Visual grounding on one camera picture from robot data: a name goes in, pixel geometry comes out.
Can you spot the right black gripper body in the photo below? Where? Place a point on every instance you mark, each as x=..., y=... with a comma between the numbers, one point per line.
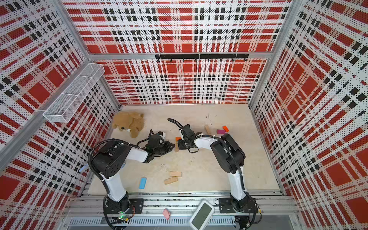
x=182, y=145

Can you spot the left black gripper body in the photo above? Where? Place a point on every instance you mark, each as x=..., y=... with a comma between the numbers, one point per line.
x=162, y=149

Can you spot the wooden block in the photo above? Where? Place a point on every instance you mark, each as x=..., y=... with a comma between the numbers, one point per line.
x=175, y=174
x=208, y=131
x=170, y=180
x=176, y=149

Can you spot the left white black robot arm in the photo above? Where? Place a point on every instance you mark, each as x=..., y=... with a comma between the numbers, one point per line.
x=107, y=158

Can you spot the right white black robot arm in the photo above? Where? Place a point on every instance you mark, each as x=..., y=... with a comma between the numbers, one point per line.
x=228, y=154

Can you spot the magenta building block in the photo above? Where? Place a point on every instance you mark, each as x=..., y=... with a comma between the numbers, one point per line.
x=221, y=131

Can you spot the brown teddy bear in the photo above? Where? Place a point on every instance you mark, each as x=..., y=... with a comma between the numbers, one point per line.
x=132, y=122

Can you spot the light blue front block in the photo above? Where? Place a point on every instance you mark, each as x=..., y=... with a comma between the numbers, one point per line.
x=143, y=182

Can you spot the white tablet device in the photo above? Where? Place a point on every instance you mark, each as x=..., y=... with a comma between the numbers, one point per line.
x=202, y=216

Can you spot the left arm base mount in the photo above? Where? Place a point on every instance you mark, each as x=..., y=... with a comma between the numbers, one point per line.
x=116, y=213

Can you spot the pink block on rail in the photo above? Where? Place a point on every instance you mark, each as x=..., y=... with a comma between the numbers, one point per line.
x=166, y=214

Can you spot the blue toy with cord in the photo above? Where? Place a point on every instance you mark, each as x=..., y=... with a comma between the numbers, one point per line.
x=85, y=167

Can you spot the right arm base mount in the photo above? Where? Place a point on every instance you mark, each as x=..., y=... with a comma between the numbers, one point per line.
x=247, y=212

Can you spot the black hook rail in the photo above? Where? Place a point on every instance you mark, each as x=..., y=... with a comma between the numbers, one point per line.
x=201, y=56

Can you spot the white wire mesh basket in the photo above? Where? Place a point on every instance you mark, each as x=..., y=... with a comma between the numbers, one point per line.
x=68, y=102

